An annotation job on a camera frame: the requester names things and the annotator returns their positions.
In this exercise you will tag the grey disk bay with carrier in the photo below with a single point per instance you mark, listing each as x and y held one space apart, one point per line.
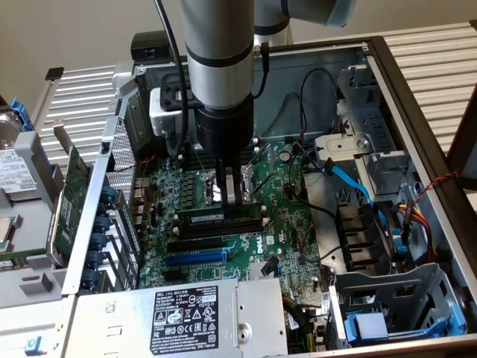
402 287

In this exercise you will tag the grey parts rack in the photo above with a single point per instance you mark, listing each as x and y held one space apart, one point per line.
33 223

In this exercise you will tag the dark brown frame bar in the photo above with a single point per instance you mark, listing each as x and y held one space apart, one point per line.
464 134

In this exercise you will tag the thin locking lever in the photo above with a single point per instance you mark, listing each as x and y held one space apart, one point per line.
264 183
201 166

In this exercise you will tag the silver CPU chip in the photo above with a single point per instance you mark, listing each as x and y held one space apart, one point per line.
7 233

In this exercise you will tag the green Dell motherboard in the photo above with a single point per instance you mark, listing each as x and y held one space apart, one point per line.
290 223

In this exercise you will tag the open grey PC case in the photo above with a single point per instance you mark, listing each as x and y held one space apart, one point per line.
316 59

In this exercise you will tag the short black expansion slot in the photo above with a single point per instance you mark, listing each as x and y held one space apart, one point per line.
173 275

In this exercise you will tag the green graphics card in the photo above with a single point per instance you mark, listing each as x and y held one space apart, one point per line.
72 201

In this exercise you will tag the silver chipset heatsink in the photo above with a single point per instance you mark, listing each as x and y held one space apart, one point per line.
255 272

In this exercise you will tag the silver CPU socket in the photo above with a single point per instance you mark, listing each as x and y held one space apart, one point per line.
246 182

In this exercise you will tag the round coin battery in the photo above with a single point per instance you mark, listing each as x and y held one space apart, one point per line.
285 155

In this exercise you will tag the blue disk bracket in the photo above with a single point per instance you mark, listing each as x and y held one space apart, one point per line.
20 113

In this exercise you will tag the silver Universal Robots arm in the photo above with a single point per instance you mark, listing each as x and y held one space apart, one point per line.
216 37

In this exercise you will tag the blue expansion slot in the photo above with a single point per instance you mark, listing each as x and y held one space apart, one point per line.
194 258

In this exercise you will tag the small blue latch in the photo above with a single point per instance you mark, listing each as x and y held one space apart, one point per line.
34 346

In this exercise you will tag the silver hard disk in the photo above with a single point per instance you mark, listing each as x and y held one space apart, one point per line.
15 171

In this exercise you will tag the silver disk bay cage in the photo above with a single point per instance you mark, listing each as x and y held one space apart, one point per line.
372 127

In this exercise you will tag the blue card retention clip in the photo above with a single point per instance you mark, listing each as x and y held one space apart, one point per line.
98 241
109 194
90 277
102 224
94 259

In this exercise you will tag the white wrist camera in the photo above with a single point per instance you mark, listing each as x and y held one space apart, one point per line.
160 115

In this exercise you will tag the labelled green RAM stick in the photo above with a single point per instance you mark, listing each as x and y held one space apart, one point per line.
15 265

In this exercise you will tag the black box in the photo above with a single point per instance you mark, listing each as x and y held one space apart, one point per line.
149 46

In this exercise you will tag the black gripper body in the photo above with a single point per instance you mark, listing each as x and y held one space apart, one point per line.
223 130

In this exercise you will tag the silver power supply unit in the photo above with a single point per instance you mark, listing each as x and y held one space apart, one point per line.
126 320

